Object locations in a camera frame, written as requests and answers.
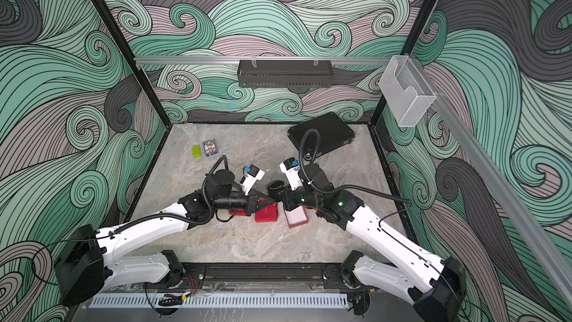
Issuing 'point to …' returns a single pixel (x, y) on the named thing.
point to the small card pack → (210, 147)
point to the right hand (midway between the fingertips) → (274, 194)
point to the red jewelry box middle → (269, 214)
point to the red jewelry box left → (241, 212)
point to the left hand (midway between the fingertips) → (273, 199)
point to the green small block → (196, 151)
